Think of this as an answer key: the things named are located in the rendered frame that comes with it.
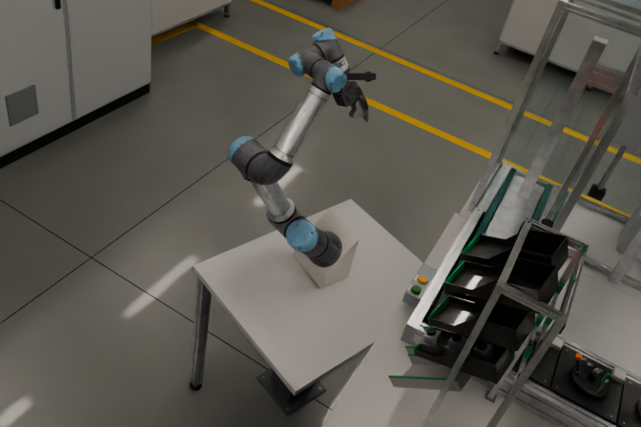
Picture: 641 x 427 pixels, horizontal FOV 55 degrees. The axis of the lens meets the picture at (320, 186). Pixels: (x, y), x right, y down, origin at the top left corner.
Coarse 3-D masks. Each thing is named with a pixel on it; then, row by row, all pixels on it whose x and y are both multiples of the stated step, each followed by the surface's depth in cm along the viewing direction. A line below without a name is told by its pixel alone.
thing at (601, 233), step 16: (464, 208) 316; (576, 208) 334; (576, 224) 322; (592, 224) 325; (608, 224) 327; (624, 224) 330; (592, 240) 314; (608, 240) 316; (592, 256) 304; (608, 256) 306; (592, 272) 295; (640, 272) 301; (624, 288) 290
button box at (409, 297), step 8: (424, 264) 263; (424, 272) 260; (432, 272) 261; (416, 280) 255; (408, 288) 251; (424, 288) 252; (408, 296) 249; (416, 296) 248; (408, 304) 251; (416, 304) 249
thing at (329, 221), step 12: (324, 216) 261; (336, 216) 259; (324, 228) 259; (336, 228) 257; (348, 240) 252; (348, 252) 251; (312, 264) 256; (336, 264) 251; (348, 264) 257; (312, 276) 259; (324, 276) 252; (336, 276) 257
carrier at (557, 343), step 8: (536, 336) 236; (536, 344) 235; (552, 344) 237; (560, 344) 238; (552, 352) 237; (520, 360) 230; (528, 360) 229; (544, 360) 233; (552, 360) 233; (512, 368) 227; (536, 368) 229; (544, 368) 230; (552, 368) 230; (536, 376) 226; (544, 376) 227; (544, 384) 224
